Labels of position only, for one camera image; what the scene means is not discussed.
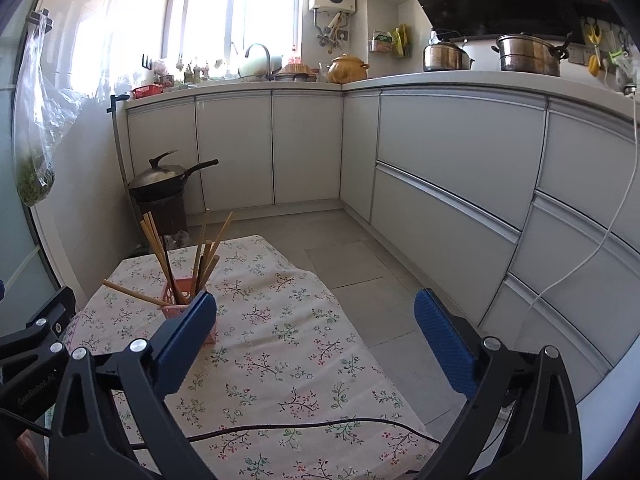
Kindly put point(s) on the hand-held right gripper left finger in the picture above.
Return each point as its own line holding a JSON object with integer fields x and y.
{"x": 185, "y": 340}

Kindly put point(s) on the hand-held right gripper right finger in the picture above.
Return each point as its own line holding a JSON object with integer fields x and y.
{"x": 445, "y": 345}

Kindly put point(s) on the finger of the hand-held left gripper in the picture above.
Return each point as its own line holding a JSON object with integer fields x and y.
{"x": 50, "y": 312}

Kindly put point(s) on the pink plastic basket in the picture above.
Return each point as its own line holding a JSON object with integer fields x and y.
{"x": 172, "y": 310}

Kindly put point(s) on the light wooden chopstick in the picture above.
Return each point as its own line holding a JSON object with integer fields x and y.
{"x": 135, "y": 292}

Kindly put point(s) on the bunch of wooden chopsticks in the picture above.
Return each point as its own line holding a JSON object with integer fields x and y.
{"x": 160, "y": 255}

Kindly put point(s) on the white plastic tube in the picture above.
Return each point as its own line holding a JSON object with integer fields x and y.
{"x": 22, "y": 267}

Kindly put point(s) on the floral tablecloth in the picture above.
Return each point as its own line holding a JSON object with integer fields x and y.
{"x": 280, "y": 330}

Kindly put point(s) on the clear plastic bag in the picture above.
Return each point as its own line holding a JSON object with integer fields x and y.
{"x": 177, "y": 239}

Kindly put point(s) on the brown plastic bin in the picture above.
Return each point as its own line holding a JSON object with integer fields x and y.
{"x": 162, "y": 215}

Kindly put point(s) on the plastic bag of greens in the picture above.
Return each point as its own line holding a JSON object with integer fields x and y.
{"x": 35, "y": 180}

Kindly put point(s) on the black wok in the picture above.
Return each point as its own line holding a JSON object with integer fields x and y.
{"x": 160, "y": 187}

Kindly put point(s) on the steel wok lid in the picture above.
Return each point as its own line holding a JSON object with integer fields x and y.
{"x": 157, "y": 172}

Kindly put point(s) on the metal pole with black clamp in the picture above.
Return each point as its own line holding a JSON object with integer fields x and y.
{"x": 120, "y": 145}

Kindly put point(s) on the white kitchen cabinets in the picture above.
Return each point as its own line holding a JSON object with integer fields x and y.
{"x": 450, "y": 160}

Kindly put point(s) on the red plastic basket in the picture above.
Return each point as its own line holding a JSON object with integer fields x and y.
{"x": 147, "y": 91}

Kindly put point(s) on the row of small bottles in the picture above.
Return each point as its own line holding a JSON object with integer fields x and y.
{"x": 200, "y": 72}

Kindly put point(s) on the pale green basin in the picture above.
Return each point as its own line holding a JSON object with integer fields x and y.
{"x": 250, "y": 67}

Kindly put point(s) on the steel kettle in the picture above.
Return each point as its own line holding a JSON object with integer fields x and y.
{"x": 442, "y": 55}

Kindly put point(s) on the woven bamboo tray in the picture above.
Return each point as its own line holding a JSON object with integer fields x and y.
{"x": 295, "y": 71}

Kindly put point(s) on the yellow clay pot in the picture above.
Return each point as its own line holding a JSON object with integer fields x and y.
{"x": 347, "y": 70}

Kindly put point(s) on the steel faucet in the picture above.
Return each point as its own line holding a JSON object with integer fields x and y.
{"x": 260, "y": 50}

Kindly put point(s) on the large steel pot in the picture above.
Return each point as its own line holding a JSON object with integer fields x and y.
{"x": 530, "y": 55}

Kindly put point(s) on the window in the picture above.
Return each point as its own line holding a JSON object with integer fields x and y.
{"x": 235, "y": 15}

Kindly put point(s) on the yellow hanging utensil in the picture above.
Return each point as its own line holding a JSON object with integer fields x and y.
{"x": 593, "y": 50}

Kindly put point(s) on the water heater pipes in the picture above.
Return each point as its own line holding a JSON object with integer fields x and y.
{"x": 331, "y": 32}

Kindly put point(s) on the wall rack with packets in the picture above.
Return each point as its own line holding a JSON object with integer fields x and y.
{"x": 390, "y": 42}

